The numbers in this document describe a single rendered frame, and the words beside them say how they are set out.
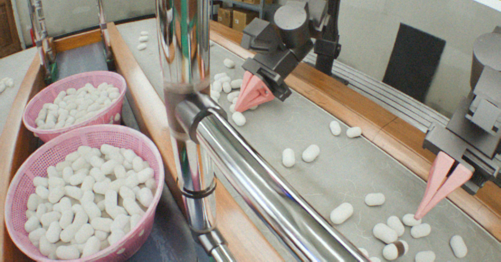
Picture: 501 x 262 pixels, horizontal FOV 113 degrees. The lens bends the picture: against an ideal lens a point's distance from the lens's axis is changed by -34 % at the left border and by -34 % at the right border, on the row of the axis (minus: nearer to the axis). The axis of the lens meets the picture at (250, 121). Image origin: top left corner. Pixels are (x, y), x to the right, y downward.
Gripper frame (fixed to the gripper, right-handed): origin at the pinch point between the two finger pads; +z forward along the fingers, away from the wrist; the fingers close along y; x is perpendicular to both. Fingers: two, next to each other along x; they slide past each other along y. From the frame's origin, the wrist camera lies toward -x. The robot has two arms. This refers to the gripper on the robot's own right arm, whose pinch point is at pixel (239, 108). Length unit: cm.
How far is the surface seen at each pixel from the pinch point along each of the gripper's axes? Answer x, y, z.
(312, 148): 2.4, 16.5, -3.2
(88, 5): -1, -442, 43
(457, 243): 5.9, 44.0, -6.8
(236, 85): 3.8, -9.5, -3.6
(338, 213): -1.5, 27.6, 1.4
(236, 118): -1.6, 2.8, 1.7
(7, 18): -109, -426, 141
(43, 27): -37, -71, 27
